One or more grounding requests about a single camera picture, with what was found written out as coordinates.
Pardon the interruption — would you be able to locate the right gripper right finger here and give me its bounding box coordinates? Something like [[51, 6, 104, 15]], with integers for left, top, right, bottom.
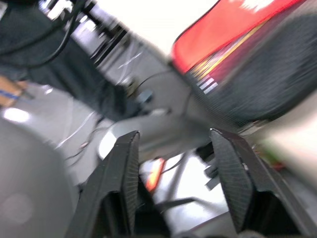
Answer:
[[209, 128, 317, 238]]

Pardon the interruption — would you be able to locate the silver robot body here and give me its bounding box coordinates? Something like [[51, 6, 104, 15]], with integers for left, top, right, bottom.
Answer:
[[0, 116, 81, 238]]

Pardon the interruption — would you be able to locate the red zippered case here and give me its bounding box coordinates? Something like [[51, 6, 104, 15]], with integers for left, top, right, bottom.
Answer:
[[169, 0, 317, 127]]

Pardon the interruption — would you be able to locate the brown cardboard box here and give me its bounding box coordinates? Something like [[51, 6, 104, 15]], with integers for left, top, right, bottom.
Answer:
[[0, 75, 29, 106]]

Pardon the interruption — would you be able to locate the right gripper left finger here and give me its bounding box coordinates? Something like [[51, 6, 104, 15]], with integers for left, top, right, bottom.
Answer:
[[65, 130, 141, 238]]

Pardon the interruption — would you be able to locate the small orange object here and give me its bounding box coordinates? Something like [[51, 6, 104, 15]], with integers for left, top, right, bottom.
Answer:
[[145, 158, 166, 193]]

